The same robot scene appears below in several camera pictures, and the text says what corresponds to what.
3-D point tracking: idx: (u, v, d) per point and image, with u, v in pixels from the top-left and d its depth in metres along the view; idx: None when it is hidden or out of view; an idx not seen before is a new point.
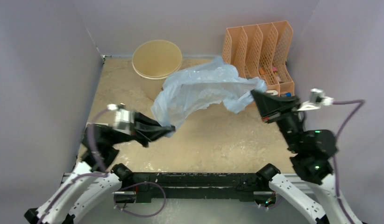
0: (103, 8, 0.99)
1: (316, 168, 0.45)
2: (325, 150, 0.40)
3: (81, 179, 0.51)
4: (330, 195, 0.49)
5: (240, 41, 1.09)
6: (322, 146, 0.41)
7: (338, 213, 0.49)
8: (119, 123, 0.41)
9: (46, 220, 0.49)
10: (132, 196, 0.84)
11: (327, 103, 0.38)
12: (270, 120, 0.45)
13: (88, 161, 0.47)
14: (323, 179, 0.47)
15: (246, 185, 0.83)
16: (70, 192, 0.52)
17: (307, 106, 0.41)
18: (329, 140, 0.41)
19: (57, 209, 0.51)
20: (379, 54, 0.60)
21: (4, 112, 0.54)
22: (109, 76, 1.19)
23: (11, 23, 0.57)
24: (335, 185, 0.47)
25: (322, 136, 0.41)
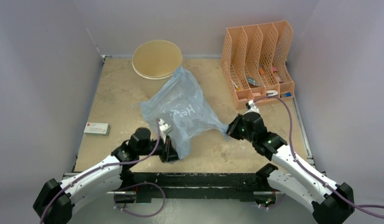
0: (103, 8, 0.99)
1: (269, 143, 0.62)
2: (249, 119, 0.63)
3: (109, 167, 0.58)
4: (290, 161, 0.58)
5: (240, 42, 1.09)
6: (249, 118, 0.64)
7: (305, 175, 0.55)
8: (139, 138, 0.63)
9: (69, 192, 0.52)
10: (132, 196, 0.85)
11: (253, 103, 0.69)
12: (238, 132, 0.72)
13: (117, 156, 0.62)
14: (278, 150, 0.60)
15: (246, 185, 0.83)
16: (97, 174, 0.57)
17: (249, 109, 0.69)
18: (255, 115, 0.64)
19: (81, 185, 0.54)
20: (379, 54, 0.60)
21: (4, 112, 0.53)
22: (109, 76, 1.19)
23: (12, 23, 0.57)
24: (289, 150, 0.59)
25: (250, 115, 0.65)
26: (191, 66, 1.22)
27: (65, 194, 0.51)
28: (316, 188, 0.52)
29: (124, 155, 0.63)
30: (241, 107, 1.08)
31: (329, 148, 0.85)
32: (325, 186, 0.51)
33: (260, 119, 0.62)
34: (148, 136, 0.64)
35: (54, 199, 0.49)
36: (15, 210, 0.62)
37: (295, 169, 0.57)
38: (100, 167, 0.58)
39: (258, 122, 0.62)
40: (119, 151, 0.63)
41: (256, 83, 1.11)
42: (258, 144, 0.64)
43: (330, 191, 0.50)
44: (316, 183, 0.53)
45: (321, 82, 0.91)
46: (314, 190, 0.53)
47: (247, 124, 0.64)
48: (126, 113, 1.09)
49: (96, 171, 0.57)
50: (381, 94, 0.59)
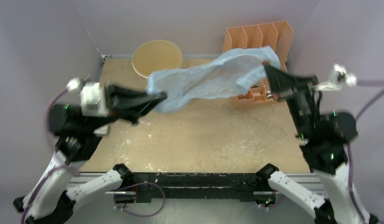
0: (103, 9, 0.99)
1: (331, 157, 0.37)
2: (343, 134, 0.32)
3: (57, 172, 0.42)
4: (343, 189, 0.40)
5: (240, 42, 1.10)
6: (341, 129, 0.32)
7: (347, 204, 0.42)
8: (87, 104, 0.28)
9: (31, 213, 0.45)
10: (132, 196, 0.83)
11: (352, 83, 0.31)
12: (281, 100, 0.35)
13: (63, 147, 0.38)
14: (336, 171, 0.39)
15: (246, 185, 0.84)
16: (48, 185, 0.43)
17: (327, 87, 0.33)
18: (353, 127, 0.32)
19: (39, 202, 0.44)
20: (378, 54, 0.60)
21: (4, 113, 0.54)
22: (109, 76, 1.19)
23: (12, 24, 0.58)
24: (348, 175, 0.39)
25: (340, 117, 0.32)
26: (191, 66, 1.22)
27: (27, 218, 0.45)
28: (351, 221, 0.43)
29: (73, 142, 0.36)
30: (241, 107, 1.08)
31: None
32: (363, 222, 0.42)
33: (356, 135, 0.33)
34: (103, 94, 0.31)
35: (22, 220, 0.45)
36: None
37: (342, 194, 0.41)
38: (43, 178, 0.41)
39: (348, 139, 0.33)
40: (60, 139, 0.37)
41: None
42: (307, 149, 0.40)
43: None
44: (355, 216, 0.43)
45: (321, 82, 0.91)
46: (345, 218, 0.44)
47: (324, 130, 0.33)
48: None
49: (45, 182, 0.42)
50: (380, 94, 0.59)
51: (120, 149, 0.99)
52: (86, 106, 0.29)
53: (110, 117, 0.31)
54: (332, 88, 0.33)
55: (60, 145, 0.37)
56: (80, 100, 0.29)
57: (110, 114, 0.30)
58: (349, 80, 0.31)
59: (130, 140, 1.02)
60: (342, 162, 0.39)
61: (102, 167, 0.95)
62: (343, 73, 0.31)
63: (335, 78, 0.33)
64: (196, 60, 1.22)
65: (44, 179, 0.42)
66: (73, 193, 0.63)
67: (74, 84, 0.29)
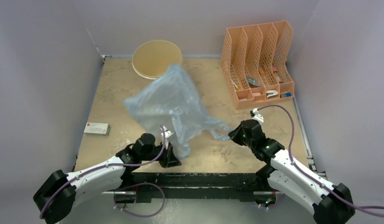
0: (103, 8, 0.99)
1: (268, 148, 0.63)
2: (249, 125, 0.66)
3: (112, 167, 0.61)
4: (287, 165, 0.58)
5: (240, 42, 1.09)
6: (254, 126, 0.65)
7: (303, 178, 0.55)
8: (152, 139, 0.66)
9: (74, 185, 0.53)
10: (132, 196, 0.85)
11: (258, 112, 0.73)
12: (235, 135, 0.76)
13: (120, 158, 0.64)
14: (275, 154, 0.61)
15: (246, 185, 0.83)
16: (99, 173, 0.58)
17: (253, 117, 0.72)
18: (258, 123, 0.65)
19: (86, 179, 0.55)
20: (379, 54, 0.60)
21: (4, 113, 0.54)
22: (109, 76, 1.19)
23: (12, 24, 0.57)
24: (287, 155, 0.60)
25: (250, 122, 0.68)
26: (191, 66, 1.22)
27: (69, 186, 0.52)
28: (314, 190, 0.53)
29: (128, 158, 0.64)
30: (241, 107, 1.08)
31: (328, 148, 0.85)
32: (323, 187, 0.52)
33: (258, 125, 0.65)
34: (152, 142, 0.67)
35: (58, 192, 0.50)
36: (15, 209, 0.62)
37: (292, 171, 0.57)
38: (106, 166, 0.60)
39: (257, 128, 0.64)
40: (124, 154, 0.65)
41: (256, 83, 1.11)
42: (258, 150, 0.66)
43: (327, 192, 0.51)
44: (313, 185, 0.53)
45: (321, 82, 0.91)
46: (312, 192, 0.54)
47: (247, 131, 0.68)
48: (126, 113, 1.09)
49: (102, 170, 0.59)
50: (380, 94, 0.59)
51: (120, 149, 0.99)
52: (152, 138, 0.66)
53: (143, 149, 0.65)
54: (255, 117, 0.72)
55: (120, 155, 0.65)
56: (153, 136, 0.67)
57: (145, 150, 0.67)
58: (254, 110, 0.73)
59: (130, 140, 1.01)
60: (281, 148, 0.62)
61: None
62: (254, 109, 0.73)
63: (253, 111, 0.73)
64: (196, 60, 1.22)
65: (104, 167, 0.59)
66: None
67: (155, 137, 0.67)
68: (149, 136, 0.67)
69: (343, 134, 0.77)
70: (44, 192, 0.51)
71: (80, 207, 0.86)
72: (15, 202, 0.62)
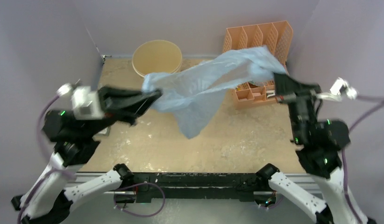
0: (103, 9, 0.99)
1: (325, 162, 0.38)
2: (336, 142, 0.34)
3: (54, 173, 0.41)
4: (338, 192, 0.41)
5: (240, 42, 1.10)
6: (334, 137, 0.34)
7: (345, 210, 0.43)
8: (81, 106, 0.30)
9: (27, 213, 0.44)
10: (132, 196, 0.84)
11: (352, 95, 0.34)
12: (283, 101, 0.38)
13: (61, 151, 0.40)
14: (330, 174, 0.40)
15: (246, 185, 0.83)
16: (46, 186, 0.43)
17: (329, 97, 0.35)
18: (342, 135, 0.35)
19: (35, 203, 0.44)
20: (379, 54, 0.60)
21: (4, 113, 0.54)
22: (109, 77, 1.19)
23: (12, 24, 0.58)
24: (343, 178, 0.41)
25: (333, 126, 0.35)
26: (191, 66, 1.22)
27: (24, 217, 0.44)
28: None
29: (70, 146, 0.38)
30: (241, 107, 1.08)
31: None
32: None
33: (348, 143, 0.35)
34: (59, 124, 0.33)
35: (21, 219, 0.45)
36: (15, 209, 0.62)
37: (337, 196, 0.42)
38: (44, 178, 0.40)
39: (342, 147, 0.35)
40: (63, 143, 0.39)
41: None
42: (308, 157, 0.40)
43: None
44: None
45: (321, 82, 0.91)
46: None
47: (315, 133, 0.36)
48: None
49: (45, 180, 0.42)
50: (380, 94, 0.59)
51: (120, 149, 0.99)
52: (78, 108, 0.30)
53: (104, 118, 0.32)
54: (333, 99, 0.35)
55: (59, 148, 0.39)
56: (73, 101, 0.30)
57: (103, 116, 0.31)
58: (349, 93, 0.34)
59: (130, 140, 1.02)
60: (337, 166, 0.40)
61: (102, 167, 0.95)
62: (345, 86, 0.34)
63: (337, 91, 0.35)
64: (196, 60, 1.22)
65: (43, 180, 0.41)
66: (71, 193, 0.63)
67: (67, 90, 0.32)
68: (54, 117, 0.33)
69: None
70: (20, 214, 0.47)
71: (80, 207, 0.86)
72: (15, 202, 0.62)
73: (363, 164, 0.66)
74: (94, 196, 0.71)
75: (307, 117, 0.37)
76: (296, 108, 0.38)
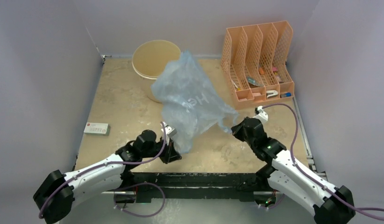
0: (103, 9, 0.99)
1: (269, 148, 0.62)
2: (250, 124, 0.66)
3: (111, 165, 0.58)
4: (289, 165, 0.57)
5: (240, 42, 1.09)
6: (249, 123, 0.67)
7: (305, 180, 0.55)
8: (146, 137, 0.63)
9: (72, 185, 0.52)
10: (132, 196, 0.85)
11: (265, 113, 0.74)
12: (236, 130, 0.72)
13: (121, 156, 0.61)
14: (277, 154, 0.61)
15: (246, 185, 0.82)
16: (99, 171, 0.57)
17: (257, 116, 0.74)
18: (255, 121, 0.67)
19: (84, 179, 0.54)
20: (379, 54, 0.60)
21: (4, 113, 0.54)
22: (109, 77, 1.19)
23: (12, 24, 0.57)
24: (289, 155, 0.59)
25: (248, 120, 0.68)
26: None
27: (67, 186, 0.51)
28: (316, 192, 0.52)
29: (128, 155, 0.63)
30: (241, 107, 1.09)
31: (329, 148, 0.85)
32: (325, 190, 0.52)
33: (260, 125, 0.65)
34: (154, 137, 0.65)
35: (56, 192, 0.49)
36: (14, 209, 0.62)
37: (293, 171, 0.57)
38: (104, 164, 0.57)
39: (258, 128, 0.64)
40: (124, 151, 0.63)
41: (256, 83, 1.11)
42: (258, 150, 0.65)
43: (330, 194, 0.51)
44: (315, 186, 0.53)
45: (321, 82, 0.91)
46: (314, 194, 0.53)
47: (247, 129, 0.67)
48: (126, 113, 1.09)
49: (100, 168, 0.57)
50: (380, 94, 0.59)
51: None
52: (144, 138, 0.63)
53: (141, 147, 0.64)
54: (259, 116, 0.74)
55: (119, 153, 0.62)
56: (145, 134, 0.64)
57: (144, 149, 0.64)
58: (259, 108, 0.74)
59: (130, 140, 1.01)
60: (282, 149, 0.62)
61: None
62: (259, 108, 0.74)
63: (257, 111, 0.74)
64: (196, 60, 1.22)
65: (103, 165, 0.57)
66: None
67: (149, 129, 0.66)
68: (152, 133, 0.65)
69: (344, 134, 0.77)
70: (45, 192, 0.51)
71: (80, 207, 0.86)
72: (15, 202, 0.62)
73: (363, 164, 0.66)
74: (97, 192, 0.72)
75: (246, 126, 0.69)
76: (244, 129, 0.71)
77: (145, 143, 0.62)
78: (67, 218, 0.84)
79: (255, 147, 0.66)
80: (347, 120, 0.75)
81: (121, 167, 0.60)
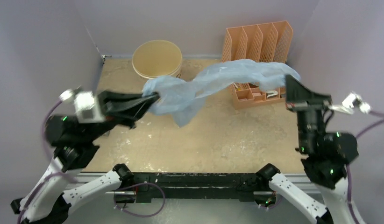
0: (103, 9, 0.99)
1: (331, 172, 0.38)
2: (345, 155, 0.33)
3: (54, 178, 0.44)
4: (342, 200, 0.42)
5: (240, 42, 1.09)
6: (343, 150, 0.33)
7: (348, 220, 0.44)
8: (85, 111, 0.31)
9: (26, 216, 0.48)
10: (132, 196, 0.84)
11: (366, 110, 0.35)
12: (295, 109, 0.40)
13: (60, 155, 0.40)
14: (336, 184, 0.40)
15: (246, 185, 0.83)
16: (45, 191, 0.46)
17: (339, 108, 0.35)
18: (352, 150, 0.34)
19: (34, 206, 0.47)
20: (379, 54, 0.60)
21: (5, 113, 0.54)
22: (109, 77, 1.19)
23: (12, 25, 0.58)
24: (348, 186, 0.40)
25: (343, 139, 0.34)
26: (191, 66, 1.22)
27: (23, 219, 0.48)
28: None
29: (70, 151, 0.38)
30: (241, 107, 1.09)
31: None
32: None
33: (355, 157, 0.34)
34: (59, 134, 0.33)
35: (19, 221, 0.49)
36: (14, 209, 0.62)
37: (341, 205, 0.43)
38: (43, 181, 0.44)
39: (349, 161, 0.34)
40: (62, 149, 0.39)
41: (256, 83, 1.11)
42: (309, 162, 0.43)
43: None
44: None
45: (321, 82, 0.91)
46: None
47: (327, 147, 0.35)
48: None
49: (44, 185, 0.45)
50: (380, 94, 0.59)
51: (120, 149, 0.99)
52: (84, 113, 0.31)
53: (106, 122, 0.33)
54: (345, 111, 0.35)
55: (59, 152, 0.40)
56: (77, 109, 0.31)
57: (104, 120, 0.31)
58: (363, 106, 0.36)
59: (130, 140, 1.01)
60: (342, 176, 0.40)
61: (103, 167, 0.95)
62: (360, 100, 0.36)
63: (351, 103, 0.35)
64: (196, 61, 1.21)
65: (42, 184, 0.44)
66: (69, 196, 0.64)
67: (67, 96, 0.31)
68: (57, 122, 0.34)
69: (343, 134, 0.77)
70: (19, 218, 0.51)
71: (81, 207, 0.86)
72: (15, 201, 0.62)
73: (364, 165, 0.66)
74: (95, 196, 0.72)
75: (317, 126, 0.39)
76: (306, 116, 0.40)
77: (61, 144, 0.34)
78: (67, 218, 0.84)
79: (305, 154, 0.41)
80: (347, 120, 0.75)
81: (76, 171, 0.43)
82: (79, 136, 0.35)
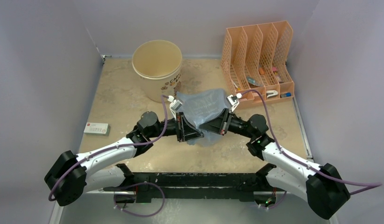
0: (103, 9, 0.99)
1: (259, 142, 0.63)
2: (256, 127, 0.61)
3: (124, 148, 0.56)
4: (277, 154, 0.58)
5: (240, 42, 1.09)
6: (254, 124, 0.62)
7: (290, 164, 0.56)
8: (176, 103, 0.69)
9: (85, 165, 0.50)
10: (132, 196, 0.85)
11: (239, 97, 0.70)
12: (225, 130, 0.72)
13: (131, 139, 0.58)
14: (266, 146, 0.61)
15: (246, 185, 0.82)
16: (110, 153, 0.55)
17: (234, 106, 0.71)
18: (261, 122, 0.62)
19: (96, 160, 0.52)
20: (380, 54, 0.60)
21: (4, 113, 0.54)
22: (109, 77, 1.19)
23: (11, 25, 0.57)
24: (276, 144, 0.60)
25: (256, 118, 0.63)
26: (191, 66, 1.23)
27: (80, 167, 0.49)
28: (302, 173, 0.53)
29: (137, 140, 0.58)
30: (240, 107, 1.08)
31: (330, 148, 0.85)
32: (309, 169, 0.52)
33: (266, 128, 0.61)
34: (154, 122, 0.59)
35: (69, 171, 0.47)
36: (16, 209, 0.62)
37: (279, 158, 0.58)
38: (116, 146, 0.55)
39: (264, 131, 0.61)
40: (134, 135, 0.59)
41: (256, 83, 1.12)
42: (251, 145, 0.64)
43: (314, 171, 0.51)
44: (301, 168, 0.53)
45: (322, 82, 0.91)
46: (301, 176, 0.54)
47: (252, 129, 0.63)
48: (126, 112, 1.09)
49: (111, 150, 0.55)
50: (381, 94, 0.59)
51: None
52: (174, 103, 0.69)
53: (173, 128, 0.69)
54: (235, 104, 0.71)
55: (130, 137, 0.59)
56: (173, 101, 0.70)
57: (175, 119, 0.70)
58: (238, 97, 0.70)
59: None
60: (271, 141, 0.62)
61: None
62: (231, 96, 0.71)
63: (232, 100, 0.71)
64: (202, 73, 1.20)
65: (115, 146, 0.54)
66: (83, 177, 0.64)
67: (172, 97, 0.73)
68: (152, 115, 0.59)
69: (343, 134, 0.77)
70: (56, 172, 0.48)
71: (81, 207, 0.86)
72: (15, 202, 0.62)
73: (364, 165, 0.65)
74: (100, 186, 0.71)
75: (243, 125, 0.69)
76: (232, 124, 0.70)
77: (147, 129, 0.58)
78: (67, 219, 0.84)
79: (250, 142, 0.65)
80: (345, 120, 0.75)
81: (133, 150, 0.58)
82: (153, 131, 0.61)
